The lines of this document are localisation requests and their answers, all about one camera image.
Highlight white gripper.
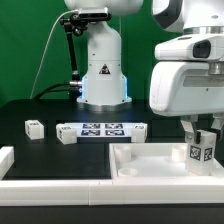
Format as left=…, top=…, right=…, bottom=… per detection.
left=149, top=62, right=224, bottom=144

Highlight white square table top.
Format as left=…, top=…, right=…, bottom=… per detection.
left=108, top=142, right=224, bottom=183

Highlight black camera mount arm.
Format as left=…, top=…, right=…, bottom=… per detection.
left=60, top=17, right=87, bottom=101

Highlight white U-shaped fence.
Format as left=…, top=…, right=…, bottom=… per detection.
left=0, top=146, right=224, bottom=206

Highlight black cables at base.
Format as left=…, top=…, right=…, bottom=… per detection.
left=33, top=80, right=84, bottom=101

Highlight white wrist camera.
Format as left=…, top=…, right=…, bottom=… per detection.
left=155, top=34, right=224, bottom=61

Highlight grey camera on mount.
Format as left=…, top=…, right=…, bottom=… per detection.
left=78, top=7, right=111, bottom=21

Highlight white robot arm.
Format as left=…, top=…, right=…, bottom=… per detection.
left=64, top=0, right=224, bottom=143

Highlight sheet of fiducial markers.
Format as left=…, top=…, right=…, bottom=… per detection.
left=67, top=123, right=144, bottom=137

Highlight white cable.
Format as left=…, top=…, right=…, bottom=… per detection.
left=29, top=9, right=80, bottom=100

